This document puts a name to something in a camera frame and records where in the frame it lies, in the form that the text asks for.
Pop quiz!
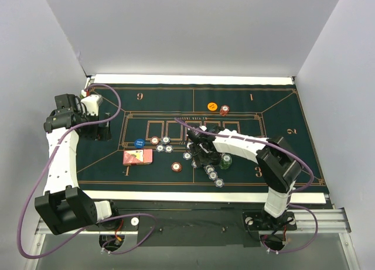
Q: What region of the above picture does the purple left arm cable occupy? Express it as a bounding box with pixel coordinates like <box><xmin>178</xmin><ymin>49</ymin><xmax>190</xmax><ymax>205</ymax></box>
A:
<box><xmin>16</xmin><ymin>83</ymin><xmax>159</xmax><ymax>258</ymax></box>

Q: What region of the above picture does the blue small blind button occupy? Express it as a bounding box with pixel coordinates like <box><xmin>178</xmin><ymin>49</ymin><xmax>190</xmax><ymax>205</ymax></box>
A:
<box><xmin>134</xmin><ymin>138</ymin><xmax>145</xmax><ymax>149</ymax></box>

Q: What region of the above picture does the orange big blind button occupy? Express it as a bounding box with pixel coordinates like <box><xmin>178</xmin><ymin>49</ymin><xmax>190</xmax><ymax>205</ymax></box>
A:
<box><xmin>207</xmin><ymin>102</ymin><xmax>218</xmax><ymax>111</ymax></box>

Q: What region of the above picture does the green poker table mat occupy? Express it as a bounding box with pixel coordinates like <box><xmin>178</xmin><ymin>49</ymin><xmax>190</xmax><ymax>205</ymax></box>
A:
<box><xmin>77</xmin><ymin>84</ymin><xmax>329</xmax><ymax>193</ymax></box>

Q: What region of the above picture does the red poker chip stack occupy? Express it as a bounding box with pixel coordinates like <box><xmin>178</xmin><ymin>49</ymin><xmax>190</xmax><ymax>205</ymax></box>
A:
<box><xmin>171</xmin><ymin>162</ymin><xmax>182</xmax><ymax>172</ymax></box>

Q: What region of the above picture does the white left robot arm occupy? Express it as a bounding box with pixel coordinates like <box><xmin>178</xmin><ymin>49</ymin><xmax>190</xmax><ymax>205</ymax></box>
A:
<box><xmin>35</xmin><ymin>111</ymin><xmax>121</xmax><ymax>235</ymax></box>

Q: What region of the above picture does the single red poker chip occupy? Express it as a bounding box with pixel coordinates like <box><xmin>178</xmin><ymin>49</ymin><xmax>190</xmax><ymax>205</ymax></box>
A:
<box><xmin>151</xmin><ymin>136</ymin><xmax>159</xmax><ymax>145</ymax></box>

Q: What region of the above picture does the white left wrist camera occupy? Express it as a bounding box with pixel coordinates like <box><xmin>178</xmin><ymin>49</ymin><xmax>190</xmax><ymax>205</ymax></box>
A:
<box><xmin>80</xmin><ymin>94</ymin><xmax>103</xmax><ymax>116</ymax></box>

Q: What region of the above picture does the aluminium mounting rail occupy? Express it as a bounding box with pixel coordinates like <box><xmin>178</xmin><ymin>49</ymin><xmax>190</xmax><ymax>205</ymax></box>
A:
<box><xmin>35</xmin><ymin>208</ymin><xmax>352</xmax><ymax>235</ymax></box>

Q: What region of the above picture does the green poker chip stack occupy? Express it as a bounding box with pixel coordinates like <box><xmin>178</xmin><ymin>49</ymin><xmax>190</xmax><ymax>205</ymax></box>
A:
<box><xmin>219</xmin><ymin>154</ymin><xmax>232</xmax><ymax>169</ymax></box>

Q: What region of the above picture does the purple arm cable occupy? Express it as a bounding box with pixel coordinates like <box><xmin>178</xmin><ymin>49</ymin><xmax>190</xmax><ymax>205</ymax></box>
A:
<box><xmin>16</xmin><ymin>83</ymin><xmax>159</xmax><ymax>258</ymax></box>
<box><xmin>174</xmin><ymin>117</ymin><xmax>320</xmax><ymax>255</ymax></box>

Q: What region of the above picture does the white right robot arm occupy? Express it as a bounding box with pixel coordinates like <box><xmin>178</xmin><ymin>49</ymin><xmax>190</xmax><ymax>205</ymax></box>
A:
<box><xmin>187</xmin><ymin>126</ymin><xmax>302</xmax><ymax>228</ymax></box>

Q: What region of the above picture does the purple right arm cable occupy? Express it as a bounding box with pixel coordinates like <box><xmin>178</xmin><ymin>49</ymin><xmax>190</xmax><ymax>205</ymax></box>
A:
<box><xmin>174</xmin><ymin>117</ymin><xmax>320</xmax><ymax>255</ymax></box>

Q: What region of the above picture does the red playing card deck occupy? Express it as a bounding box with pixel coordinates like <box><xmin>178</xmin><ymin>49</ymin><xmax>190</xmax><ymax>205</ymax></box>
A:
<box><xmin>122</xmin><ymin>149</ymin><xmax>153</xmax><ymax>166</ymax></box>

